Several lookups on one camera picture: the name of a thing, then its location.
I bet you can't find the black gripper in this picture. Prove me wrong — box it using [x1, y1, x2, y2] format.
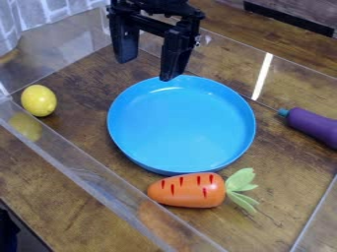
[108, 0, 207, 82]

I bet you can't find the yellow toy lemon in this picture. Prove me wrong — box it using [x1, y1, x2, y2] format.
[22, 85, 58, 117]

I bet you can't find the blue round tray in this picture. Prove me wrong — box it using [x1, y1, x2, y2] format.
[108, 75, 257, 175]

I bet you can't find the purple toy eggplant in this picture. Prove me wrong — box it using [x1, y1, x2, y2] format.
[279, 107, 337, 150]

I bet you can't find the orange toy carrot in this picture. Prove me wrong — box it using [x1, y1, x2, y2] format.
[148, 167, 259, 214]

